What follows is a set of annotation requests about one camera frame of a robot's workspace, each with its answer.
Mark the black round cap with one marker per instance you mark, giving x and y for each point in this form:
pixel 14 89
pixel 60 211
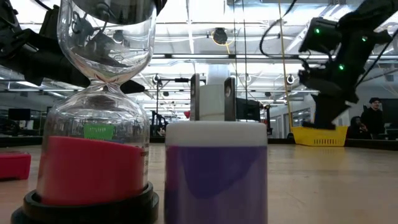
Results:
pixel 93 171

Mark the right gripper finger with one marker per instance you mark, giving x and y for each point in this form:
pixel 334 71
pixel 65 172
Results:
pixel 325 112

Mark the green plastic basket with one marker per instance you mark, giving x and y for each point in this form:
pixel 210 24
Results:
pixel 99 132

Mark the black ceiling fixture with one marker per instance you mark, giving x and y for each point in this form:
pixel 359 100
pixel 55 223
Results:
pixel 220 35

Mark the black monitor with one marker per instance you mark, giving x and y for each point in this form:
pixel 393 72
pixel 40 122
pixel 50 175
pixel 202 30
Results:
pixel 247 110

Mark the purple white charger plug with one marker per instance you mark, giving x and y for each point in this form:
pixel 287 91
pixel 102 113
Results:
pixel 214 174

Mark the person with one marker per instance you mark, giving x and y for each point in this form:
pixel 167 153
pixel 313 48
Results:
pixel 373 118
pixel 356 129

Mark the red small box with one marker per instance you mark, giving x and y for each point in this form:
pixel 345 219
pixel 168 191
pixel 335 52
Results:
pixel 14 165

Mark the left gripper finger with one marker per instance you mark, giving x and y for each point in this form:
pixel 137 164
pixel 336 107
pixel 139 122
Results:
pixel 133 87

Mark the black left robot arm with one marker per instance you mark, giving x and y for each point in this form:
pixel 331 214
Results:
pixel 12 46

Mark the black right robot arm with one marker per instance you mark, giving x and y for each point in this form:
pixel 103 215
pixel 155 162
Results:
pixel 357 46

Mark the black table frame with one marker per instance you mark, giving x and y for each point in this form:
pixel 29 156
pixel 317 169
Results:
pixel 280 141

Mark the yellow plastic basket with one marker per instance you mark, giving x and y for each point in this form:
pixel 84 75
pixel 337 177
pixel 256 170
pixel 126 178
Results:
pixel 323 138

